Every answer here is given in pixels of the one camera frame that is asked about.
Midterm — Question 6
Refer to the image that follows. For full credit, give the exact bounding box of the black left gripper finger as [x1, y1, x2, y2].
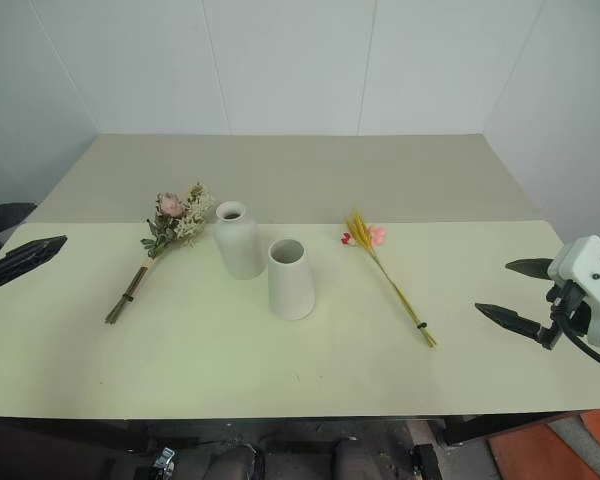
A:
[0, 235, 69, 290]
[0, 201, 37, 235]

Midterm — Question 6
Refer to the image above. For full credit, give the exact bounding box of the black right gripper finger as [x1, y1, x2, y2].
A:
[474, 301, 545, 342]
[505, 257, 556, 282]

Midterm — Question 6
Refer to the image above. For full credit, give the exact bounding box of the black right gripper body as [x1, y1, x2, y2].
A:
[539, 279, 594, 352]

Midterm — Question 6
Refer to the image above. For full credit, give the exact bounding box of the white bottle-shaped ceramic vase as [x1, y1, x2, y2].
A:
[214, 200, 267, 281]

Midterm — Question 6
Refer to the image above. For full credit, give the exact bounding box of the white tapered ceramic vase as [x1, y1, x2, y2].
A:
[266, 238, 316, 322]

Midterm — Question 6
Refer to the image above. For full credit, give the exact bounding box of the yellow wheat flower bouquet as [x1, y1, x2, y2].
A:
[340, 209, 439, 349]

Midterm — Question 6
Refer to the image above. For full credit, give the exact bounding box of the dried pink rose bouquet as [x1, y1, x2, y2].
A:
[104, 181, 217, 326]

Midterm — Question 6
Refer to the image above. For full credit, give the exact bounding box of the dark rounded shape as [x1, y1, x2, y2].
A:
[331, 441, 382, 480]
[213, 444, 267, 480]

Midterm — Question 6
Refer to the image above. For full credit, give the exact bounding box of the pale green table mat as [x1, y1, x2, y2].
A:
[0, 219, 600, 420]

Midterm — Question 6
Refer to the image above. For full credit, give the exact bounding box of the silver caster wheel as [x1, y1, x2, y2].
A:
[150, 446, 177, 475]

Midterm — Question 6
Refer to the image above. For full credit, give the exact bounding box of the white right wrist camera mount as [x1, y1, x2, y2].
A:
[546, 235, 600, 348]

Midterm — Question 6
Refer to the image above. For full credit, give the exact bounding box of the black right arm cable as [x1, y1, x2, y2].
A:
[562, 319, 600, 376]

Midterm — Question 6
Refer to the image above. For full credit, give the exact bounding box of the black table frame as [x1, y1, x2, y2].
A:
[0, 407, 594, 449]

